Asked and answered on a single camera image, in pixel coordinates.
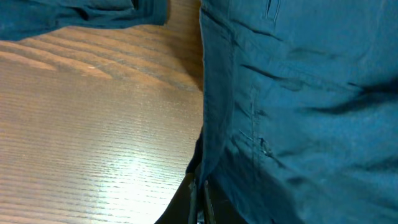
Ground dark blue shorts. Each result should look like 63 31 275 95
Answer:
200 0 397 224

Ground folded dark navy shorts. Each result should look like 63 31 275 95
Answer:
1 0 169 40

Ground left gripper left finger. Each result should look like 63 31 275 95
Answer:
155 173 197 224

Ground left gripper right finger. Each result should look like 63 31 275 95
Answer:
202 179 248 224

